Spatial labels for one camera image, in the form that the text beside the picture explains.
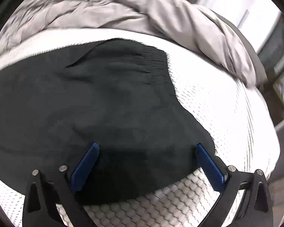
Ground black pants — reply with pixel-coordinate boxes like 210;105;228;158
0;38;216;205

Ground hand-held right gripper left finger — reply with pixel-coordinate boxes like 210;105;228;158
22;142;100;227

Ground grey quilted duvet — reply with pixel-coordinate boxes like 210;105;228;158
0;0;268;88

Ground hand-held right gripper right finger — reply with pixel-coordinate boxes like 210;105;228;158
195;143;274;227

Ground white honeycomb mattress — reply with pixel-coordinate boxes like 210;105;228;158
0;27;282;227

